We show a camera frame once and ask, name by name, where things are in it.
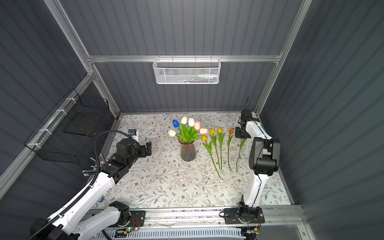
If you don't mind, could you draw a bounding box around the orange yellow artificial tulip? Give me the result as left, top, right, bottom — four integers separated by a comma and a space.
227, 128, 234, 172

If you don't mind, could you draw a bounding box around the yellow tulip with stem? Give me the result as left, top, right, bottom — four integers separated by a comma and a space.
202, 135, 222, 179
218, 128, 225, 170

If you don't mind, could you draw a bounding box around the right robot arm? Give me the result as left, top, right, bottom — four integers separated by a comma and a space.
222, 101, 281, 226

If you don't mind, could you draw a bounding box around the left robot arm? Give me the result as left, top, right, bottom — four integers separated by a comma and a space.
30, 129, 152, 240

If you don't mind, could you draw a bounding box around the white artificial tulip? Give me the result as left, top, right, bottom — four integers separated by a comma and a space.
188, 118, 195, 127
181, 116, 188, 125
168, 130, 176, 137

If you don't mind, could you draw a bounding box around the pink artificial tulip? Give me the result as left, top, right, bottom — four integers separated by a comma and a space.
194, 122, 201, 131
200, 128, 209, 135

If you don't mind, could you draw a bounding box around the blue artificial tulip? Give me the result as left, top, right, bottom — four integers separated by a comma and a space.
172, 120, 180, 128

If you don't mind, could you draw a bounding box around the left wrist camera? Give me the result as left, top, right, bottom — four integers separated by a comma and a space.
128, 129, 139, 144

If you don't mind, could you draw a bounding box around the black wire basket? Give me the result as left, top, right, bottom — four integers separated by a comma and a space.
25, 92, 114, 168

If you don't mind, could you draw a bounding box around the white wire mesh basket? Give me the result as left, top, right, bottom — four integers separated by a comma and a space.
153, 60, 222, 85

